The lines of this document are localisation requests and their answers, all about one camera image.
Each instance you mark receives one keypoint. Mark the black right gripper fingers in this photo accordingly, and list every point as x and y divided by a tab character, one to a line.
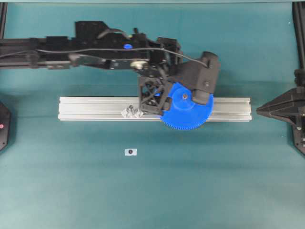
283	107

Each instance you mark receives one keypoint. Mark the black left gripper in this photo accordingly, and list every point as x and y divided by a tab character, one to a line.
164	57

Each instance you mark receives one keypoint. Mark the large blue plastic gear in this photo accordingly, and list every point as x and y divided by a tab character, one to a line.
184	114

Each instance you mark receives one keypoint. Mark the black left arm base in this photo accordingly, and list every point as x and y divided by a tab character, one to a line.
5	119

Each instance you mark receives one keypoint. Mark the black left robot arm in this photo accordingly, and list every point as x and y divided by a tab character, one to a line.
94	45

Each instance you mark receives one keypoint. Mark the teal table mat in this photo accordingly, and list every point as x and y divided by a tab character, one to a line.
75	175

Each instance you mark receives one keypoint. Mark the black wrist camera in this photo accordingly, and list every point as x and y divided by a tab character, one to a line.
199	76

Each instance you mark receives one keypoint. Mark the aluminium extrusion rail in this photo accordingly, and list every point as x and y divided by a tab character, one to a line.
110	108

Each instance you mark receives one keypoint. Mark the silver shaft bracket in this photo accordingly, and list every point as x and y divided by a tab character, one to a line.
132	113

